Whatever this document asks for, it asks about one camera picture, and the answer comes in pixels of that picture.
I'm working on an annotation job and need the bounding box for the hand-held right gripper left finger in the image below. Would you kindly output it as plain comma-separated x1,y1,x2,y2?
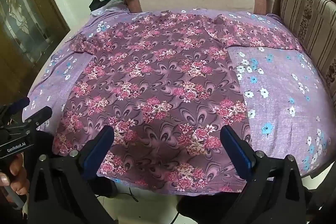
26,125,116,224

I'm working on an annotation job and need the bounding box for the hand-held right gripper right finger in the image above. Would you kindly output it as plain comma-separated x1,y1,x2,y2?
220,126,310,224

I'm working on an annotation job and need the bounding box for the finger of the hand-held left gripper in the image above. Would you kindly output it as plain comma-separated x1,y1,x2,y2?
5,97,31,115
24,106,52,130

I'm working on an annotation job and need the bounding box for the pink floral pillow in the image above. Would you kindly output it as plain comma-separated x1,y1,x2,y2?
52,10,302,192

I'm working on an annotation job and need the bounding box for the person's left hand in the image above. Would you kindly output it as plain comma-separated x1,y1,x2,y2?
0,153,30,197

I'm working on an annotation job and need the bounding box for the purple floral bedsheet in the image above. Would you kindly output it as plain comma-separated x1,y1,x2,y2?
21,6,332,177

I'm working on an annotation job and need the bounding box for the wooden door with glass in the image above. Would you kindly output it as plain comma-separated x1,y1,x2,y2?
0,0,71,109

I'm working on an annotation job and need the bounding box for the small black cloth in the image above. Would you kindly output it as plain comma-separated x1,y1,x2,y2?
89,0,111,14

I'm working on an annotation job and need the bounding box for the striped sofa backrest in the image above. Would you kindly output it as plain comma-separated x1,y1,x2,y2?
272,0,336,92

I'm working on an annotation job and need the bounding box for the black cable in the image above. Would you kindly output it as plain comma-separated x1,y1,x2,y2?
96,187,140,203

